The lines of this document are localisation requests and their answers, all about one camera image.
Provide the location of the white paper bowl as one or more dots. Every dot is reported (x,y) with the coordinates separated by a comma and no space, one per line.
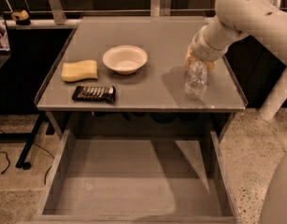
(125,59)

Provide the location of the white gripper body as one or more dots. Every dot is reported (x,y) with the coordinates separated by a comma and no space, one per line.
(203,49)

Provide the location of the black desk leg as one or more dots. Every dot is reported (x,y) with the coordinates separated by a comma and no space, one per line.
(29,141)

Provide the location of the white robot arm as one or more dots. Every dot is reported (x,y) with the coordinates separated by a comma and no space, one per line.
(262,19)

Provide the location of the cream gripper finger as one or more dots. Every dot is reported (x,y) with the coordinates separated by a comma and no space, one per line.
(209,65)
(189,58)

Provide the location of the dark chocolate bar wrapper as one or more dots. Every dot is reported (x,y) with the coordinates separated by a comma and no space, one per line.
(94,94)

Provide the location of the metal window frame rail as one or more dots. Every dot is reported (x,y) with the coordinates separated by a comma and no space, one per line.
(58,14)

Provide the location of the clear plastic water bottle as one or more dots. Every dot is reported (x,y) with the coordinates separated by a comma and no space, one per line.
(196,81)

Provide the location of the yellow black tape measure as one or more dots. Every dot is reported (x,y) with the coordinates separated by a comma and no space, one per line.
(21,17)

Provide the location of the open grey top drawer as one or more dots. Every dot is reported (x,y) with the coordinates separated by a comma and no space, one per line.
(162,180)

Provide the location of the laptop with lit screen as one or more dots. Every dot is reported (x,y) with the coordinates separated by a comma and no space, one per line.
(5,50)

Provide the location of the yellow sponge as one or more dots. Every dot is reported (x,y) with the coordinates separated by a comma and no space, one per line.
(72,72)

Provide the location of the grey cabinet table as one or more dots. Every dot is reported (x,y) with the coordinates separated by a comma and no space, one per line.
(125,77)

